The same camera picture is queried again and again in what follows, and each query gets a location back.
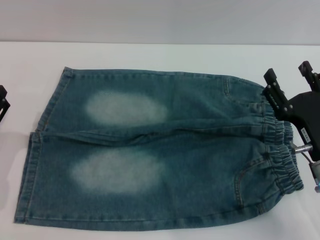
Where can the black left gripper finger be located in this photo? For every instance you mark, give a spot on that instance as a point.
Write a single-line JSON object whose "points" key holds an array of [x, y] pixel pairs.
{"points": [[3, 107]]}

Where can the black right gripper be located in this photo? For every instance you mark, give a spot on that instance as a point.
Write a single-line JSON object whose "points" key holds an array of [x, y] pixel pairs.
{"points": [[302, 112]]}

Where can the blue denim shorts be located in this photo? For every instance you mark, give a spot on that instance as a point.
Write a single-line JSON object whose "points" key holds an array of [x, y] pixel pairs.
{"points": [[175, 162]]}

